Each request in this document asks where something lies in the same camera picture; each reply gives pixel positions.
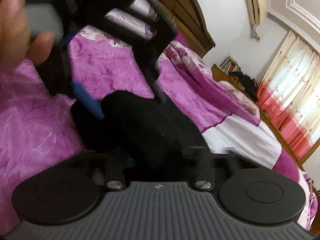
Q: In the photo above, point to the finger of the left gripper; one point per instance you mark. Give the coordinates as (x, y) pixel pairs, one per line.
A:
(147, 51)
(83, 96)

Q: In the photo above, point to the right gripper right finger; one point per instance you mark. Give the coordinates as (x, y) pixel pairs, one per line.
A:
(246, 189)

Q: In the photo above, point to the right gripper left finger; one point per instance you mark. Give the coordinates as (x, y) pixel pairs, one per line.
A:
(70, 189)

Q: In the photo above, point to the black garment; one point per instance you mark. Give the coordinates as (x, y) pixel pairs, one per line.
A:
(141, 139)

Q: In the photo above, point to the dark clothes on shelf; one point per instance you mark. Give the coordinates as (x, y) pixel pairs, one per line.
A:
(250, 85)

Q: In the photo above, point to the person left hand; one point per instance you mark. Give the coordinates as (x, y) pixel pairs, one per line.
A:
(15, 37)

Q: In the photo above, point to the wooden headboard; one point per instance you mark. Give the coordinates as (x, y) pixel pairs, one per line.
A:
(189, 18)

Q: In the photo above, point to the purple white striped bedspread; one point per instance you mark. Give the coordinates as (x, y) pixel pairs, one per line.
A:
(37, 131)

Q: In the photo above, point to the wooden side shelf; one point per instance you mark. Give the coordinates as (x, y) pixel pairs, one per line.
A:
(234, 87)

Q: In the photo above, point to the books on shelf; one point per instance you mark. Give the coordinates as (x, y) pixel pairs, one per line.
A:
(229, 65)

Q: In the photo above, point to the pink red curtain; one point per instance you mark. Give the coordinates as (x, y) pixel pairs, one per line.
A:
(289, 93)

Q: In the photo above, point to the wall air conditioner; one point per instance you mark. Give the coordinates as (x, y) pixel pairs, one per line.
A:
(256, 11)

